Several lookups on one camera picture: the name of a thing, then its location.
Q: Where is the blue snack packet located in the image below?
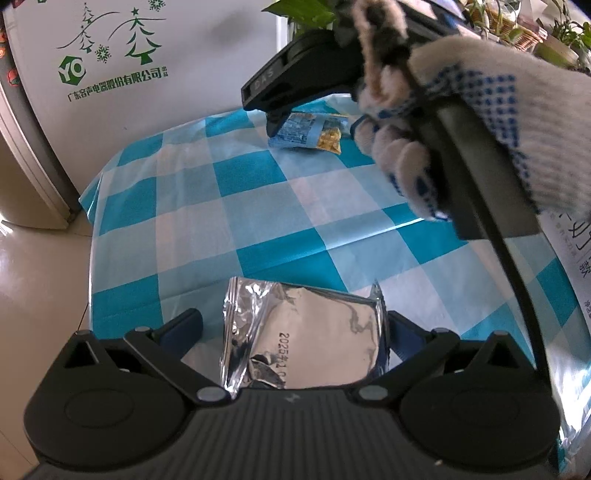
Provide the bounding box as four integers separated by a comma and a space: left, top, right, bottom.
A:
268, 112, 349, 155

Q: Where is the person's right hand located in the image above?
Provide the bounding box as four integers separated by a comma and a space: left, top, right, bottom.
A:
348, 0, 591, 222

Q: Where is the printed cardboard box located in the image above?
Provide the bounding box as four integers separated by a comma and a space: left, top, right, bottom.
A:
538, 205, 591, 326

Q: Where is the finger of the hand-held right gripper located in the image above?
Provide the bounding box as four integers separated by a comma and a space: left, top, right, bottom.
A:
266, 107, 295, 138

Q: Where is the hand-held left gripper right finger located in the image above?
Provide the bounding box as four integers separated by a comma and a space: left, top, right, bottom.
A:
358, 310, 536, 407

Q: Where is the small potted green plant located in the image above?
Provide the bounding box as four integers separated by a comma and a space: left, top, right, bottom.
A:
538, 0, 591, 72

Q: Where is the white freezer with green print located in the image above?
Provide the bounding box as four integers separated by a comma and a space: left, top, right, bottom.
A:
0, 0, 296, 229

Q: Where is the silver foil snack packet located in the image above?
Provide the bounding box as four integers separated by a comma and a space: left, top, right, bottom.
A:
219, 279, 392, 400

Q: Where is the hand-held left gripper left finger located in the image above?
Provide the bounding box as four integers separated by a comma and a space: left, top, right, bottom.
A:
62, 308, 232, 407

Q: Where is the wicker basket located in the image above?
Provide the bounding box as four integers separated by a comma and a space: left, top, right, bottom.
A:
501, 16, 543, 52

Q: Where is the blue checked tablecloth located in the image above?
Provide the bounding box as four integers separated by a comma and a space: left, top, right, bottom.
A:
78, 92, 591, 480

